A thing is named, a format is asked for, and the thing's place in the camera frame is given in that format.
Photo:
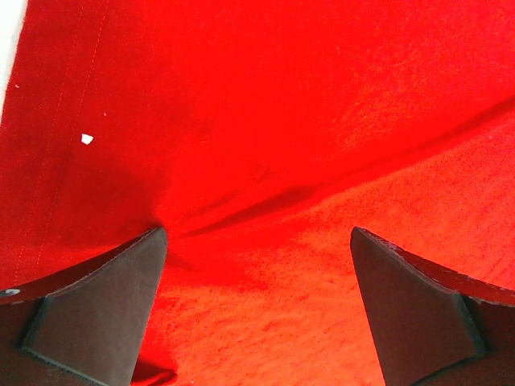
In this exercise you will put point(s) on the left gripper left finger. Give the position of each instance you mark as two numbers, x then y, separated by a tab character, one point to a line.
83	325

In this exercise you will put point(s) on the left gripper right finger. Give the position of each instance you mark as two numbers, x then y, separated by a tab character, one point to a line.
430	324

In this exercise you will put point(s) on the red t shirt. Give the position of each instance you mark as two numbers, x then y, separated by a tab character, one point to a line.
259	134

